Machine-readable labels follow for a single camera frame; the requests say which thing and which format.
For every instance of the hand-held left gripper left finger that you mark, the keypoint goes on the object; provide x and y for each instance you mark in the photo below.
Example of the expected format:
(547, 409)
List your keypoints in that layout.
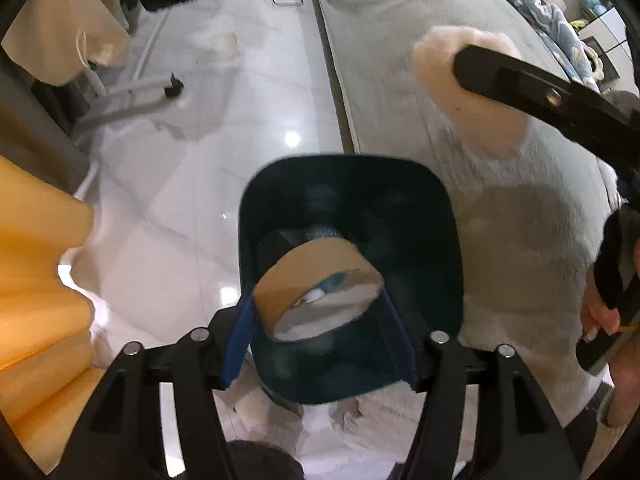
(237, 340)

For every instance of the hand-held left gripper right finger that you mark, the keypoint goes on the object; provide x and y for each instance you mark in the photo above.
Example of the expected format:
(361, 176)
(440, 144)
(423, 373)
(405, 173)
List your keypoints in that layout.
(402, 345)

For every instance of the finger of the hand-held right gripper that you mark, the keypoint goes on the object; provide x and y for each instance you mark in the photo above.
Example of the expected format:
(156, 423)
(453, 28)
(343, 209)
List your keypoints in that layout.
(525, 87)

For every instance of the white fluffy ball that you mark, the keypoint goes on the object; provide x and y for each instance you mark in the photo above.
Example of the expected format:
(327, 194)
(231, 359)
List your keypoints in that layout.
(480, 125)

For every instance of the brown cardboard tape roll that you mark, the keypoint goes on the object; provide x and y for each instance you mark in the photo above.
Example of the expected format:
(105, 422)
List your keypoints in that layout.
(295, 270)

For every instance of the dark teal trash bin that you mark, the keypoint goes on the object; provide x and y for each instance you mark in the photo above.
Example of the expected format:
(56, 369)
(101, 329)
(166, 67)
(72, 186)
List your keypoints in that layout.
(400, 220)

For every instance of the person's right forearm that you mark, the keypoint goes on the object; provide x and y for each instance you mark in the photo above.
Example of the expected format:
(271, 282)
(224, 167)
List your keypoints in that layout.
(615, 455)

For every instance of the person's right hand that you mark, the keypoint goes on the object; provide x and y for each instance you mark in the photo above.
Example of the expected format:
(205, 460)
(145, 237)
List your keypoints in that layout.
(630, 385)

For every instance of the white cloud-shaped mirror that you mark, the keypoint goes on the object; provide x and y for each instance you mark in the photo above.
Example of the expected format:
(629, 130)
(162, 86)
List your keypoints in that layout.
(595, 62)

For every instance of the blue patterned fleece blanket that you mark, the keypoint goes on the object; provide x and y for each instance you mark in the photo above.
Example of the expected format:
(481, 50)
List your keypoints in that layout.
(545, 15)

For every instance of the grey fleece garment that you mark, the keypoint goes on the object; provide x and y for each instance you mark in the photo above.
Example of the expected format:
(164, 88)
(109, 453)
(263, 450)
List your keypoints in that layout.
(625, 105)

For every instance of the white wardrobe black trim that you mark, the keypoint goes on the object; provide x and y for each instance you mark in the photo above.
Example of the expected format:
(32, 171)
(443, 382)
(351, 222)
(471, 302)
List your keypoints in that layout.
(612, 35)

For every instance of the light blue plush toy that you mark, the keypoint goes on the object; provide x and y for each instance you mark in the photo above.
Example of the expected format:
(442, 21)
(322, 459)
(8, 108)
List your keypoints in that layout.
(590, 1)

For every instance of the dark fuzzy slipper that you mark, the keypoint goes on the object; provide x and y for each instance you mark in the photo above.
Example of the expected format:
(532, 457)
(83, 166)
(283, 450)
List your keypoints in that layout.
(260, 462)

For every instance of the yellow curtain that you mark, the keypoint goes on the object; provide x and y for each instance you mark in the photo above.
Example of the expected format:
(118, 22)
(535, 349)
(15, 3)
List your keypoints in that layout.
(35, 270)

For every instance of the white metal clothes rack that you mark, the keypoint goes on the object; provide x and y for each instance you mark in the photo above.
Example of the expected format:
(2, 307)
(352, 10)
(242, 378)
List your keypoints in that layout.
(130, 100)

